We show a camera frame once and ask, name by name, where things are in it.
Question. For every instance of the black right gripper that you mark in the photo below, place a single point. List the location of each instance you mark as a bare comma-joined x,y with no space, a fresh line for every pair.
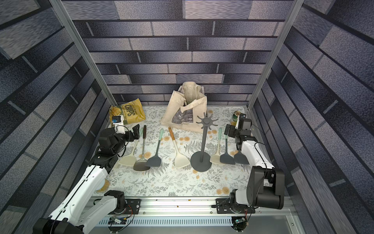
233,132

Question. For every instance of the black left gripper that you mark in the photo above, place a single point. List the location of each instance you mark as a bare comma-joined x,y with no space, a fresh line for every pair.
136,133

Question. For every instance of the mint handle cream spatula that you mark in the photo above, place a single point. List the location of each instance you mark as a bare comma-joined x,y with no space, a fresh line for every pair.
129,160

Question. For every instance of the mint handle grey turner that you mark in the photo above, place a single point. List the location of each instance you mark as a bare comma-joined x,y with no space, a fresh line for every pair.
226,158

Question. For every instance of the dark brown handle utensil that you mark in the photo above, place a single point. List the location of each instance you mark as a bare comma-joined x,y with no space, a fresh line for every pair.
140,165

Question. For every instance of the mint handle cream slotted turner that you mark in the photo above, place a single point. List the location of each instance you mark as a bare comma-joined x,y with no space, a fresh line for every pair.
215,159

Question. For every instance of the mint handle grey ladle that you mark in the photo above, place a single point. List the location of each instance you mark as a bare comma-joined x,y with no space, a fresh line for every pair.
155,161

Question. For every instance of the grey utensil rack stand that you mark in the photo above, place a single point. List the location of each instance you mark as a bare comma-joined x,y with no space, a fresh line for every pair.
200,160

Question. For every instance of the wooden handle white utensil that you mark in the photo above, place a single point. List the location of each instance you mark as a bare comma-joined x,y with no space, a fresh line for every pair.
180,160

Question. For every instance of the mint handle grey utensil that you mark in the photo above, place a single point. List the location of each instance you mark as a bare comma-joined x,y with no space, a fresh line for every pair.
243,153

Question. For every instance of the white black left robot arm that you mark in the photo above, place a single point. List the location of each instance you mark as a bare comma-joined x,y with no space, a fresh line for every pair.
69,218

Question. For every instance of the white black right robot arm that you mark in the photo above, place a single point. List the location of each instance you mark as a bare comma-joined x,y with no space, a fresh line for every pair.
265,186

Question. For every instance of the green beer can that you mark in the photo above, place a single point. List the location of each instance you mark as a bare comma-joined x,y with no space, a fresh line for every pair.
235,117

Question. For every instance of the yellow green chips bag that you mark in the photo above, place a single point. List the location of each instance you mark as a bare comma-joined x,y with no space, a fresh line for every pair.
128,113

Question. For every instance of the beige canvas tote bag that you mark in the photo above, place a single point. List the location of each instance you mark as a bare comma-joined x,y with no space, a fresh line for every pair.
185,108

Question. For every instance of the left circuit board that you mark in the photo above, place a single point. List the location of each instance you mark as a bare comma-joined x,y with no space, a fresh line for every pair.
117,221

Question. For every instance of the circuit board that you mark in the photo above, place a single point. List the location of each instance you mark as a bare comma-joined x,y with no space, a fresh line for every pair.
117,221
239,223

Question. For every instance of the right circuit board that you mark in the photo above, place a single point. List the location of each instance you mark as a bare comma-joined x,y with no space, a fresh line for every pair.
239,223

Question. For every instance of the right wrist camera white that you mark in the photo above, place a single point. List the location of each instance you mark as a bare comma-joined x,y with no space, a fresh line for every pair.
240,120

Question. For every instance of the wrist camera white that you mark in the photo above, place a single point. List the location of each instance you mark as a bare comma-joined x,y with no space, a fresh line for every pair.
118,124
240,120

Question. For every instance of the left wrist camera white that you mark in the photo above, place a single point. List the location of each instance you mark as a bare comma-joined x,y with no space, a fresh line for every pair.
118,124

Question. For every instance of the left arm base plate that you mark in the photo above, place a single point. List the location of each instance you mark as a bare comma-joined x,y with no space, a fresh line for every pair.
133,207

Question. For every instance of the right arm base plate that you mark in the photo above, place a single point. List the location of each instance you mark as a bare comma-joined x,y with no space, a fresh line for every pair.
224,206

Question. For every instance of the aluminium rail frame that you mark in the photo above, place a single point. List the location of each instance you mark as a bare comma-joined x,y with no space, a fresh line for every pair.
183,214

